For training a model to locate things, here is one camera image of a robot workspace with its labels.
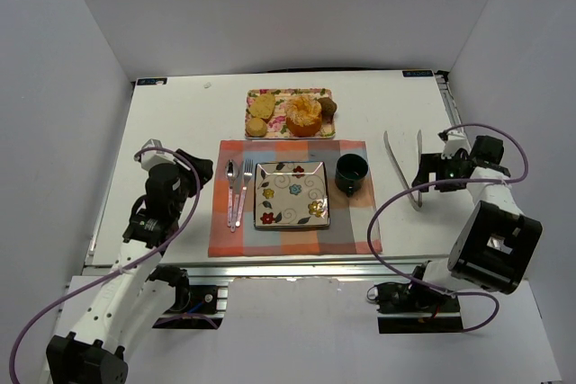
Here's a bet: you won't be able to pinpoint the fork with pink handle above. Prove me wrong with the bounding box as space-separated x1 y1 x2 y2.
234 159 255 232

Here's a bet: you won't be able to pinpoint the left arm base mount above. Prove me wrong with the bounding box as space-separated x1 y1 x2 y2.
148 266 228 330

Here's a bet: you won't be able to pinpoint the checkered orange placemat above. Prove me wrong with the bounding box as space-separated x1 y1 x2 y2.
208 139 382 257

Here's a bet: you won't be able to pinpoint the floral serving tray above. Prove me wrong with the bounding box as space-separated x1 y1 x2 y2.
245 88 336 139

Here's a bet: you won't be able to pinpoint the oval herb bread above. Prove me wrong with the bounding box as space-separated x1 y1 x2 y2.
248 94 275 121

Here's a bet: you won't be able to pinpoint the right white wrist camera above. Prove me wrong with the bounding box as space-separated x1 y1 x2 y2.
438 129 471 159

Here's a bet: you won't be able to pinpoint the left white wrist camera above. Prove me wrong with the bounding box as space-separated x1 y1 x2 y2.
134 138 174 172

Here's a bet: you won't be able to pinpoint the square floral plate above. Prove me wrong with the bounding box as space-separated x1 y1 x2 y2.
253 161 330 230

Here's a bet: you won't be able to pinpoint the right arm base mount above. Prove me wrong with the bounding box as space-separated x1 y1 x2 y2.
366 282 464 335

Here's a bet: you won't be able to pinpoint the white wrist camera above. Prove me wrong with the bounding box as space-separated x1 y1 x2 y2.
134 138 174 172
438 129 471 159

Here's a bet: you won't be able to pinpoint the small yellow muffin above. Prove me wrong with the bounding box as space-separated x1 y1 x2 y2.
245 118 267 138

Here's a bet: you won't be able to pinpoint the metal tongs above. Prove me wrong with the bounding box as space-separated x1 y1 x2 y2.
383 130 423 211

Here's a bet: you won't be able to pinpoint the aluminium table frame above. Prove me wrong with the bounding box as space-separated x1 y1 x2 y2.
86 71 473 268

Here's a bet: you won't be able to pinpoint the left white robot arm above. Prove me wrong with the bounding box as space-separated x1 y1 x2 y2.
46 140 213 383

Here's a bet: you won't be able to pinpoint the right blue table label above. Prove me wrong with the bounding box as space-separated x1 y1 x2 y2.
401 69 435 78

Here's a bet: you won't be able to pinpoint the spoon with pink handle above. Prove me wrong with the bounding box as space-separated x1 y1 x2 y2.
226 159 239 228

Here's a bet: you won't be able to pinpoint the left blue table label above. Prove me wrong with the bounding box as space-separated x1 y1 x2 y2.
136 77 167 86

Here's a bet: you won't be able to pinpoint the orange sugar-topped bun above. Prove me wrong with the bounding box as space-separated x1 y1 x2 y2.
285 94 322 138

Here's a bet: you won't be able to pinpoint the brown chocolate pastry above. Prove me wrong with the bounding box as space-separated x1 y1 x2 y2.
318 97 338 119

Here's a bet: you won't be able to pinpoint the dark green mug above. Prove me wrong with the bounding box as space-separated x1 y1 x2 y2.
335 154 369 197

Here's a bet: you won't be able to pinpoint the blue table label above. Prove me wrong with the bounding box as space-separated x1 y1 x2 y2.
136 77 167 86
401 69 435 78

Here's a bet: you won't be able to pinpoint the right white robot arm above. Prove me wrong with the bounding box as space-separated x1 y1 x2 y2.
412 130 543 294

